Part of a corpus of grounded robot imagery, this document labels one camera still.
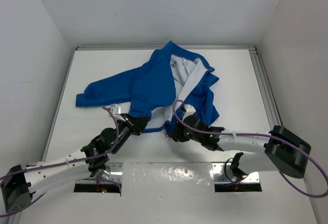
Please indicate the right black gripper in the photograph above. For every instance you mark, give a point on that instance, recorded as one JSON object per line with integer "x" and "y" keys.
{"x": 177, "y": 133}

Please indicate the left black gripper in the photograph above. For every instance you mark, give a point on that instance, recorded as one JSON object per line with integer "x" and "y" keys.
{"x": 137, "y": 125}

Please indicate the blue zip jacket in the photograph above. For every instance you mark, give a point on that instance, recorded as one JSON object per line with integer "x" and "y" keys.
{"x": 170, "y": 74}

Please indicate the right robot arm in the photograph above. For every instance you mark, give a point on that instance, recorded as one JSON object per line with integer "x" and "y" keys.
{"x": 280, "y": 150}

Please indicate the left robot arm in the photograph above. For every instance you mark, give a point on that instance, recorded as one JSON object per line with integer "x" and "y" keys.
{"x": 21, "y": 187}

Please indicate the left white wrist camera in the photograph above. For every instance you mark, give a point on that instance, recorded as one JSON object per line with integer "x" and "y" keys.
{"x": 116, "y": 110}

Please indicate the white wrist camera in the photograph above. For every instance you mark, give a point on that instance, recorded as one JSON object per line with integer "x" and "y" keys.
{"x": 188, "y": 110}
{"x": 116, "y": 110}

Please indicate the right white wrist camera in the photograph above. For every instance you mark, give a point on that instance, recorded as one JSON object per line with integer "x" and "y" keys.
{"x": 188, "y": 110}

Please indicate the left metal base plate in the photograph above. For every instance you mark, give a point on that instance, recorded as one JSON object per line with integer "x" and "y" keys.
{"x": 112, "y": 172}

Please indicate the metal base plate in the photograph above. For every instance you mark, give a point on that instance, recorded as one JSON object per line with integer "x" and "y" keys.
{"x": 222, "y": 177}
{"x": 112, "y": 172}

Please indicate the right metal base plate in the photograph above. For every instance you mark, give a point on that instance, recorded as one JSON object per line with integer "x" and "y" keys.
{"x": 222, "y": 177}

